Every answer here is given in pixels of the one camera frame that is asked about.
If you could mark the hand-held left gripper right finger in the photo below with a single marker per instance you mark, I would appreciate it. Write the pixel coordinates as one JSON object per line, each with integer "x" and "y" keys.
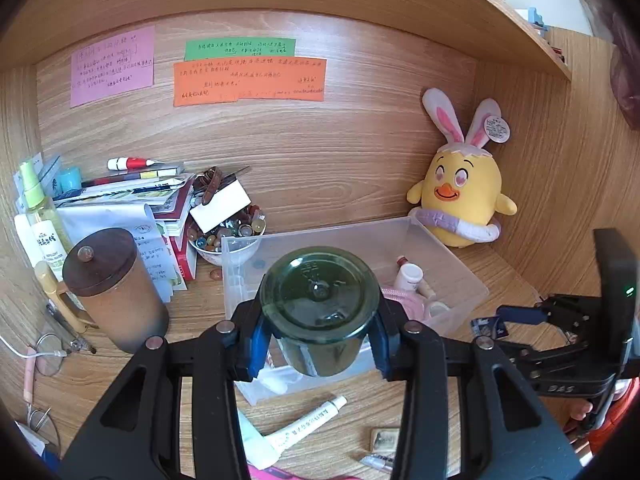
{"x": 377, "y": 350}

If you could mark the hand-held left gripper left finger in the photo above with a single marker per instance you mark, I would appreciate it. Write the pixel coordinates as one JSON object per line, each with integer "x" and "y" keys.
{"x": 257, "y": 350}

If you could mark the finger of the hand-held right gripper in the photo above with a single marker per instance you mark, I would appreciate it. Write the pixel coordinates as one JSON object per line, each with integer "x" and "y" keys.
{"x": 520, "y": 314}
{"x": 520, "y": 352}

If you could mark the small dark blue box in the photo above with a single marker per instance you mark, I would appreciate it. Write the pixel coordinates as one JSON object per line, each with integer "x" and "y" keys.
{"x": 487, "y": 329}

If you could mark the dark green bottle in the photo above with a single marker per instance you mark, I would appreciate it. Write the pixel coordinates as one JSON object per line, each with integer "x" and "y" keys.
{"x": 320, "y": 290}

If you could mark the clear plastic storage box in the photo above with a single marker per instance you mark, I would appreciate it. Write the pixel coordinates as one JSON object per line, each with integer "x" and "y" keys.
{"x": 360, "y": 242}

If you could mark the person's right forearm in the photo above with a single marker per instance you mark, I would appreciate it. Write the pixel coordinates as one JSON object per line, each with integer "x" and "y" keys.
{"x": 620, "y": 425}

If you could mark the person's right hand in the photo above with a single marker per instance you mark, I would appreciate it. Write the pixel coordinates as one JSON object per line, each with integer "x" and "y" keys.
{"x": 580, "y": 412}

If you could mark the white labelled ointment tube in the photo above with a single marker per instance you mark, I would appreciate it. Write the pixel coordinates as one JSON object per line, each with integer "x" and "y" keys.
{"x": 305, "y": 422}

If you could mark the mint white small bottle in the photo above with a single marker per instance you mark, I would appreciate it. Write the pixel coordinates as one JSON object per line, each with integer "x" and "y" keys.
{"x": 255, "y": 440}

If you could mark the small silver clip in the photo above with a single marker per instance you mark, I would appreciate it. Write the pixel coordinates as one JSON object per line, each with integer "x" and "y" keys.
{"x": 377, "y": 462}

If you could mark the white bowl of small items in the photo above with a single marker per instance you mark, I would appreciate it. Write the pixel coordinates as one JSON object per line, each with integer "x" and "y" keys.
{"x": 225, "y": 235}

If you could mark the pink scissors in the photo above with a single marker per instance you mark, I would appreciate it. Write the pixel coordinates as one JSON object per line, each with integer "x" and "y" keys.
{"x": 272, "y": 474}

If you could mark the yellow bunny-eared chick plush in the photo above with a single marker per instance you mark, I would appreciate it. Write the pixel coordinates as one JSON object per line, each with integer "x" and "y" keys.
{"x": 465, "y": 190}

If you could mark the white card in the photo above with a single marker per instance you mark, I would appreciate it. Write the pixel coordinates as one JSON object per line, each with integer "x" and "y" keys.
{"x": 220, "y": 207}

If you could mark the brown lidded mug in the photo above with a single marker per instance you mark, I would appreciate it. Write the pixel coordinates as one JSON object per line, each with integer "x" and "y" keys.
{"x": 115, "y": 305}

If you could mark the brown hair clip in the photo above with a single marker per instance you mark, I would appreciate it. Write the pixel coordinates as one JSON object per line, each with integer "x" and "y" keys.
{"x": 214, "y": 185}

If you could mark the stack of papers and booklets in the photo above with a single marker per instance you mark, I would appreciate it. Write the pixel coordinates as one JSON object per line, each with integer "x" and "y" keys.
{"x": 125, "y": 220}

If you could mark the cream lip balm tube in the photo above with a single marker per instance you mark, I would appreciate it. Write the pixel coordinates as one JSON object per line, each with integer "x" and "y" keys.
{"x": 47, "y": 280}

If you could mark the red white marker pen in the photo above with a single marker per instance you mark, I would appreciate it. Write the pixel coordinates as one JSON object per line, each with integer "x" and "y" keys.
{"x": 132, "y": 163}

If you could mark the dark red cloth bag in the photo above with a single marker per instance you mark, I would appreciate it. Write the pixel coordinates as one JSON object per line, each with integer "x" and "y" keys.
{"x": 627, "y": 85}

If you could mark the thin-framed eyeglasses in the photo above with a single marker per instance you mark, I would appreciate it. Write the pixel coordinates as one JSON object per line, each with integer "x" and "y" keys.
{"x": 29, "y": 380}

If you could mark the white blue carton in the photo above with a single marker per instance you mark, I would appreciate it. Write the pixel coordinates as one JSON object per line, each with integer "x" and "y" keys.
{"x": 45, "y": 452}

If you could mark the yellow-green spray bottle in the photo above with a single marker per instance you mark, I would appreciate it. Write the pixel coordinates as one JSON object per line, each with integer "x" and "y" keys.
{"x": 42, "y": 220}

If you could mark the orange paper note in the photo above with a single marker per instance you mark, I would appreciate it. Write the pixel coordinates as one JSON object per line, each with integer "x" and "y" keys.
{"x": 250, "y": 82}

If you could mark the blue shelf toy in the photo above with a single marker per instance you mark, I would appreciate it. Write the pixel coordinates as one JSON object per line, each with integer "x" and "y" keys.
{"x": 536, "y": 17}

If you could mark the green paper note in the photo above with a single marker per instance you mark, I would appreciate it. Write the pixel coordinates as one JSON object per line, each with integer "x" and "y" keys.
{"x": 240, "y": 49}

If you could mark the pink paper note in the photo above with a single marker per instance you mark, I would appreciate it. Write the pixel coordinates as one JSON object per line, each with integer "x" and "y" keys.
{"x": 112, "y": 65}

